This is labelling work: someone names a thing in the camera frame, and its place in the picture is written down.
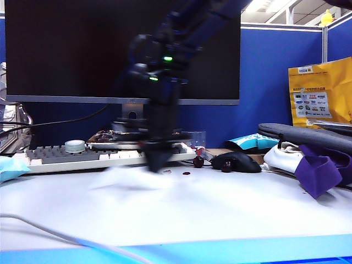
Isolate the light blue wipe packet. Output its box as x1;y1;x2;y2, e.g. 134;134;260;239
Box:
0;155;31;182

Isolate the grey laptop sleeve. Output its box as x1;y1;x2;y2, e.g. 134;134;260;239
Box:
258;122;352;155

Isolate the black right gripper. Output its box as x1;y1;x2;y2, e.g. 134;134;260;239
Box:
112;101;193;173

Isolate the black computer monitor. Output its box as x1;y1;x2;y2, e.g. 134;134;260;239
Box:
4;0;241;106

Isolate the white cloth bag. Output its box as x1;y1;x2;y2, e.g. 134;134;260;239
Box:
263;141;306;174

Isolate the clear plastic cup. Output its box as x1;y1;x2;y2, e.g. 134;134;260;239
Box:
189;131;207;149

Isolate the white tray with snacks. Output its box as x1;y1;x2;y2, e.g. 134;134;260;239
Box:
87;129;144;151

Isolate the purple cloth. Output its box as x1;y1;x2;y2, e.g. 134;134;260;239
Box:
294;144;352;199

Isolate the teal white snack packet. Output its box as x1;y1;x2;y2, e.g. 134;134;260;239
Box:
224;133;280;153

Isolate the pale green tape roll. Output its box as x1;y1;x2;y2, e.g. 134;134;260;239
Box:
64;139;86;154

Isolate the black cable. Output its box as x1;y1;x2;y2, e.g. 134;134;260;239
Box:
0;104;111;135

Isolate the yellow rubber duck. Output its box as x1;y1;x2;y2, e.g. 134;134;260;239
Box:
320;8;335;26

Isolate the clear plastic container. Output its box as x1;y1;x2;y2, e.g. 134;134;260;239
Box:
0;101;34;155

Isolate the yellow paper bag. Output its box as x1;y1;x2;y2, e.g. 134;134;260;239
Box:
288;56;352;129

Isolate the blue office partition panel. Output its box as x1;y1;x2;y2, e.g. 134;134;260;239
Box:
323;18;352;63
240;23;328;149

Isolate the white grey keyboard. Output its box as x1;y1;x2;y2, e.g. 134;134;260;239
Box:
13;144;196;174

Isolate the black computer mouse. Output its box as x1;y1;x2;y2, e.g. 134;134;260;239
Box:
211;151;262;173

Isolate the silver flat laptop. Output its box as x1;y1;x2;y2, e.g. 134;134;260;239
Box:
313;118;352;130

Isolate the white cable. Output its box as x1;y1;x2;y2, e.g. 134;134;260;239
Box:
0;213;155;264

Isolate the white wet wipe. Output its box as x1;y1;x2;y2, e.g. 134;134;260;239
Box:
90;164;177;191

